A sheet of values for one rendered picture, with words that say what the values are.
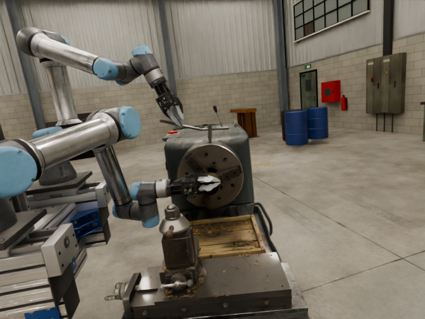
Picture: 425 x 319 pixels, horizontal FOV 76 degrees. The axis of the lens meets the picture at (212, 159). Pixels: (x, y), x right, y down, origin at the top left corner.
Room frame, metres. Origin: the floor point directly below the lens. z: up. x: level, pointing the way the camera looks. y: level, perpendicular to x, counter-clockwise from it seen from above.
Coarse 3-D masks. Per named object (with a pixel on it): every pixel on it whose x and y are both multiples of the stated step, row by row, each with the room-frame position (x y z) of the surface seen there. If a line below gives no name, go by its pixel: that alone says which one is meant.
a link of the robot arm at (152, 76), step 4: (160, 68) 1.20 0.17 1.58; (152, 72) 1.16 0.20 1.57; (156, 72) 1.16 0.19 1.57; (160, 72) 1.18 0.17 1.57; (144, 76) 1.18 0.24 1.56; (148, 76) 1.16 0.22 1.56; (152, 76) 1.16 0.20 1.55; (156, 76) 1.16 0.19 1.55; (160, 76) 1.17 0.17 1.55; (148, 80) 1.17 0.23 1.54; (152, 80) 1.16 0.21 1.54; (156, 80) 1.16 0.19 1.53
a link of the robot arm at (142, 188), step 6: (156, 180) 1.06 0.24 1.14; (132, 186) 1.05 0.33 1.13; (138, 186) 1.05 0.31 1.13; (144, 186) 1.04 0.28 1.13; (150, 186) 1.04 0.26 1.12; (132, 192) 1.04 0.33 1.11; (138, 192) 1.03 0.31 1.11; (144, 192) 1.03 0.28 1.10; (150, 192) 1.03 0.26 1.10; (132, 198) 1.04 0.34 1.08; (138, 198) 1.04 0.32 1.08; (144, 198) 1.03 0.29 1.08; (150, 198) 1.04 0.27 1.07; (156, 198) 1.05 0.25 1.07
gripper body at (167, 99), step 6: (162, 78) 1.17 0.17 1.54; (156, 84) 1.14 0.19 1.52; (162, 84) 1.16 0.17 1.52; (156, 90) 1.16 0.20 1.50; (162, 90) 1.17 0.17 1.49; (162, 96) 1.14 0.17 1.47; (168, 96) 1.14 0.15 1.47; (174, 96) 1.20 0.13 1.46; (162, 102) 1.15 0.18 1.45; (168, 102) 1.14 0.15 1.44; (174, 102) 1.16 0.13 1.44; (162, 108) 1.16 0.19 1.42; (168, 108) 1.20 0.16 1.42
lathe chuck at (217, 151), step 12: (204, 144) 1.23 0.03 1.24; (216, 144) 1.23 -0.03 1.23; (204, 156) 1.23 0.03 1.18; (216, 156) 1.23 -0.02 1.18; (228, 156) 1.22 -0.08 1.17; (180, 168) 1.23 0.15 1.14; (216, 168) 1.23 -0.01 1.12; (228, 180) 1.22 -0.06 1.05; (240, 180) 1.22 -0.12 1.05; (216, 192) 1.23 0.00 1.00; (228, 192) 1.22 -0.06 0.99; (216, 204) 1.23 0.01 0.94
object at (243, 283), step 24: (216, 264) 0.70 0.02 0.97; (240, 264) 0.69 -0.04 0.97; (264, 264) 0.67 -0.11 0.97; (144, 288) 0.63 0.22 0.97; (216, 288) 0.60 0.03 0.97; (240, 288) 0.59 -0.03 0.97; (264, 288) 0.58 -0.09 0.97; (288, 288) 0.57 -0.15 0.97; (144, 312) 0.58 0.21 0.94; (168, 312) 0.58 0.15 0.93; (192, 312) 0.58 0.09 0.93
